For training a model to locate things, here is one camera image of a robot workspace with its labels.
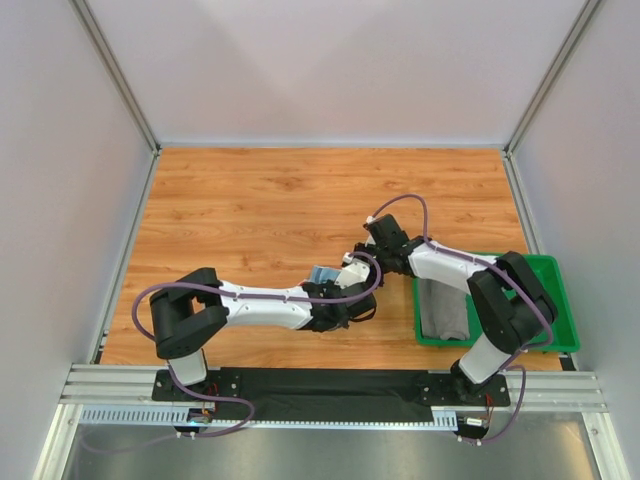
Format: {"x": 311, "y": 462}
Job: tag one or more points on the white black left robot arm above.
{"x": 188, "y": 313}

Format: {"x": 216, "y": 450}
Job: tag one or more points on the aluminium frame post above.
{"x": 567, "y": 48}
{"x": 98, "y": 39}

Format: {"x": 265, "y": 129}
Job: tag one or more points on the blue patterned towel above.
{"x": 323, "y": 274}

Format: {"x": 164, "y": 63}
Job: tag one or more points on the aluminium frame post left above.
{"x": 98, "y": 39}

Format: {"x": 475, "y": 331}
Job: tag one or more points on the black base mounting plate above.
{"x": 340, "y": 395}

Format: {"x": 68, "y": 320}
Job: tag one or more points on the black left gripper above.
{"x": 361, "y": 304}

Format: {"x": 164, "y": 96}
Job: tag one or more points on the aluminium front rail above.
{"x": 119, "y": 395}

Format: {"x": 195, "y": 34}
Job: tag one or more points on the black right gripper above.
{"x": 370, "y": 255}

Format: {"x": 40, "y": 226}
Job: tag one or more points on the grey terry towel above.
{"x": 443, "y": 312}

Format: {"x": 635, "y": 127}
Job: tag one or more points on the green plastic tray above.
{"x": 555, "y": 280}

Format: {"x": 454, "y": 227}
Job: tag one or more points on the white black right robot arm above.
{"x": 434, "y": 261}

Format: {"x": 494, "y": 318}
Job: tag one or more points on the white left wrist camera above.
{"x": 357, "y": 268}

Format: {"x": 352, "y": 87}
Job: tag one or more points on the aluminium frame post right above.
{"x": 567, "y": 48}

